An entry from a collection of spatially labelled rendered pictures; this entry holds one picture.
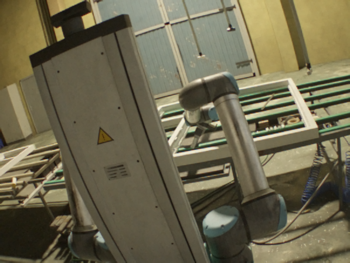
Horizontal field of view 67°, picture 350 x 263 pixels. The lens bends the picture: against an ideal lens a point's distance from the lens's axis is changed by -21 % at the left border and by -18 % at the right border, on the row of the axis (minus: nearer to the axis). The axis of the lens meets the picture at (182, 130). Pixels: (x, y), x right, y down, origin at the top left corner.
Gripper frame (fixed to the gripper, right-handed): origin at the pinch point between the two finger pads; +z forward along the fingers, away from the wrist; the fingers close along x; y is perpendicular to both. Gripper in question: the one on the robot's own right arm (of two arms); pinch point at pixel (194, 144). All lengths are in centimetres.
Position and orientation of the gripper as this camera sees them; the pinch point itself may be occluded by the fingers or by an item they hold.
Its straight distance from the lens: 216.5
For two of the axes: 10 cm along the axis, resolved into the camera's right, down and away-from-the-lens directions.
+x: -2.6, 2.0, -9.5
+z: -3.7, 8.8, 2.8
